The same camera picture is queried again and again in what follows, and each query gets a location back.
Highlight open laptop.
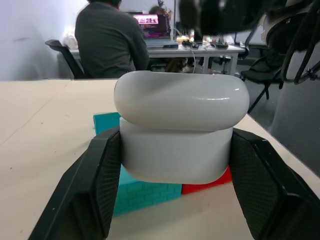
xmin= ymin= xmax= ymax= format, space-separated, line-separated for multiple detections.
xmin=131 ymin=13 xmax=179 ymax=49

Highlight teal plastic tray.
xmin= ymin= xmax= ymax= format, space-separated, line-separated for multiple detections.
xmin=92 ymin=112 xmax=183 ymax=217

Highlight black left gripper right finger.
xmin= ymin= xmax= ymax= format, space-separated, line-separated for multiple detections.
xmin=229 ymin=128 xmax=320 ymax=240

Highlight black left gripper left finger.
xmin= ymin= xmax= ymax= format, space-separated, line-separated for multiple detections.
xmin=28 ymin=124 xmax=123 ymax=240

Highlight white charging case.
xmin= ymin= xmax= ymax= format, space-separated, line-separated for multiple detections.
xmin=113 ymin=70 xmax=250 ymax=185

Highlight grey office desk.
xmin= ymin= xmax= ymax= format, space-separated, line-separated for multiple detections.
xmin=69 ymin=42 xmax=247 ymax=76

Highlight black office chair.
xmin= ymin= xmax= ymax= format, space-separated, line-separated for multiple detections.
xmin=44 ymin=39 xmax=86 ymax=80

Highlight black folding chair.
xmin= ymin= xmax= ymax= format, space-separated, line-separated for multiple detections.
xmin=239 ymin=55 xmax=285 ymax=114

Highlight red plastic tray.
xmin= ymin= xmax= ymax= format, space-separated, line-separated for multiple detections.
xmin=180 ymin=165 xmax=234 ymax=196

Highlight person in grey sweater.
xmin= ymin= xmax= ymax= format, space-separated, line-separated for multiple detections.
xmin=74 ymin=0 xmax=151 ymax=80

